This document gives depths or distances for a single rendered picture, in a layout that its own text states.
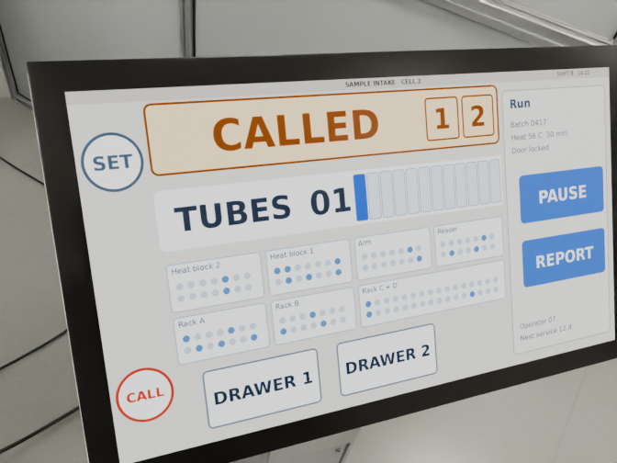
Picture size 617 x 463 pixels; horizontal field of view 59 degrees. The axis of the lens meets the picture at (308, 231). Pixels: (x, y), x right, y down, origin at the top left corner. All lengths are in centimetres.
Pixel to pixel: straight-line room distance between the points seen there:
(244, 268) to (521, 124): 28
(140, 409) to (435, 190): 29
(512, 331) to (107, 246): 36
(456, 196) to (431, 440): 120
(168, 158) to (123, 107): 5
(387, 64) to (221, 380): 28
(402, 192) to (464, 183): 6
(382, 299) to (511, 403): 134
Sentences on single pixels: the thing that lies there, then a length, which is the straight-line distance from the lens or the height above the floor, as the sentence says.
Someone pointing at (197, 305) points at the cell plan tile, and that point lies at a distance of 42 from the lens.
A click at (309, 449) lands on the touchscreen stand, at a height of 64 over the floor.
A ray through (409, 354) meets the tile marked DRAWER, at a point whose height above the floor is 100.
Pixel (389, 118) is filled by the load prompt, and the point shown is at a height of 116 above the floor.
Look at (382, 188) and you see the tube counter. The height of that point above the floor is 111.
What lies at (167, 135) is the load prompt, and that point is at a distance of 41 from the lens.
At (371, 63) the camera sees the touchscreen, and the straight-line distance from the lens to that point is 46.
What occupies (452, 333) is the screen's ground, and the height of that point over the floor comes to 101.
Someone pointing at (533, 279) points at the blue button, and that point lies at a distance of 55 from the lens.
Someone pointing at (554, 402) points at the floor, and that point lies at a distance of 186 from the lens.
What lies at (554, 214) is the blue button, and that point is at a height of 108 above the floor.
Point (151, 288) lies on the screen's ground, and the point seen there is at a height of 107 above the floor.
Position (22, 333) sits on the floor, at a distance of 176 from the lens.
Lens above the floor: 140
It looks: 45 degrees down
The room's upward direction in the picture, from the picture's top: 11 degrees clockwise
